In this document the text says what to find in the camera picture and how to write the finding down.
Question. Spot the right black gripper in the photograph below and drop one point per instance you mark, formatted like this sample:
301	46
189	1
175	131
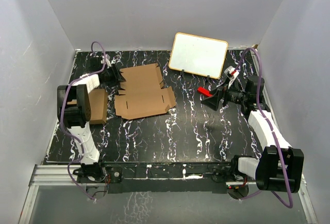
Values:
213	102

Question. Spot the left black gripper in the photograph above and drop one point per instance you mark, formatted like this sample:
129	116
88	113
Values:
117	78

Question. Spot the brown cardboard box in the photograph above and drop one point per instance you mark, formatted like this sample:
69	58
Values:
97	106
142	93

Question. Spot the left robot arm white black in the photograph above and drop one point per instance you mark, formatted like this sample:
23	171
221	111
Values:
82	128

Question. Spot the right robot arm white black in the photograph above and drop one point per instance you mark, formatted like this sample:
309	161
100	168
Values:
280	166

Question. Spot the folded brown cardboard box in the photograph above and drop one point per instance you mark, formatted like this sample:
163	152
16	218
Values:
97	106

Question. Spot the red rectangular block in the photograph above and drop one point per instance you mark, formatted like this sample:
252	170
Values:
204	92

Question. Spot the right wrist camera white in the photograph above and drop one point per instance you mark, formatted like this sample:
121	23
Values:
231	73

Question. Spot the white board yellow frame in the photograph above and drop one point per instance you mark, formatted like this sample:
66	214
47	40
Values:
198	55

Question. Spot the black base frame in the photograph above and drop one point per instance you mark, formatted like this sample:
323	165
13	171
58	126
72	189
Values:
117	178

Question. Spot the aluminium rail frame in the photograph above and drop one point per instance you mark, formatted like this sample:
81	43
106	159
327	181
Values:
54	197

